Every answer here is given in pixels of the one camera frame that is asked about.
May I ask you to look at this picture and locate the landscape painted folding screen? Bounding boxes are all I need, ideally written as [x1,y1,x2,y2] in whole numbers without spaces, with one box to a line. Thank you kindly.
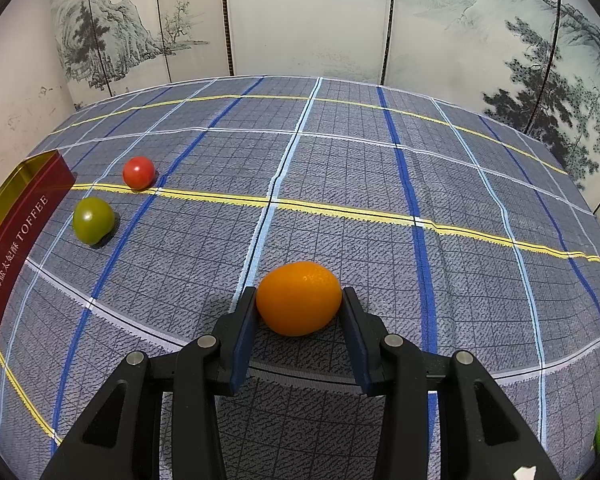
[47,0,600,201]

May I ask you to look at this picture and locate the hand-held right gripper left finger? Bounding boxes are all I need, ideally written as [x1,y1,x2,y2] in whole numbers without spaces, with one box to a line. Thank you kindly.
[40,286,259,480]

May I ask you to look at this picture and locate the oval orange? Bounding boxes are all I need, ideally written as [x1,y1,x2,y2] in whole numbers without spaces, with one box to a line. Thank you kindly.
[256,261,343,337]

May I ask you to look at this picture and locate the red tomato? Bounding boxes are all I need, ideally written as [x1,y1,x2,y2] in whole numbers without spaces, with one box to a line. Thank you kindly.
[122,156,156,191]

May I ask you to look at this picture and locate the plaid grey blue tablecloth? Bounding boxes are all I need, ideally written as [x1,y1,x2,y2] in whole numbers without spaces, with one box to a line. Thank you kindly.
[0,75,600,480]

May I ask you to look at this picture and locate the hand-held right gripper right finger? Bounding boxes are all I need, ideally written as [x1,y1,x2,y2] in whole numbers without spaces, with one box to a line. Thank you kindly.
[340,286,562,480]

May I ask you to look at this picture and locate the red and gold tin box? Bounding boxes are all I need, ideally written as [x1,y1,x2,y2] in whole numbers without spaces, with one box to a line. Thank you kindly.
[0,150,77,339]

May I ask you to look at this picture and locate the green persimmon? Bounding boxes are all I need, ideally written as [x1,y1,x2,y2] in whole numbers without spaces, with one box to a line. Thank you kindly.
[73,197,116,246]

